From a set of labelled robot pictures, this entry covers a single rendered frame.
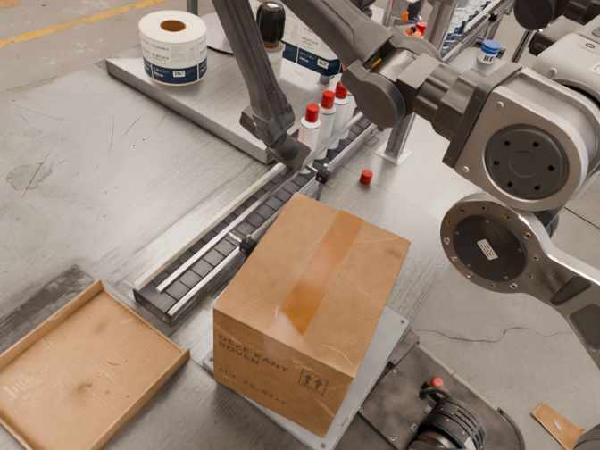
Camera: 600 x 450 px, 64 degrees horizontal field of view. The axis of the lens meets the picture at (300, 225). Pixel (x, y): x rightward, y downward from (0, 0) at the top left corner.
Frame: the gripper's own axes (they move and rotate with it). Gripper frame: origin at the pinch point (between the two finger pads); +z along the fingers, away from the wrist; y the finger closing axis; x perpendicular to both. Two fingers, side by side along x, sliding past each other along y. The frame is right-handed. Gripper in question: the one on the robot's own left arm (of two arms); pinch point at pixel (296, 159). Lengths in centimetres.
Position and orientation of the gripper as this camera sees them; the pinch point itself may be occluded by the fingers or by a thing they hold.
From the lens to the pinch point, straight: 128.5
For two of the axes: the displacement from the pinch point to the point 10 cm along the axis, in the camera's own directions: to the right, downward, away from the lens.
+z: 2.5, 1.4, 9.6
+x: -5.2, 8.5, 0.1
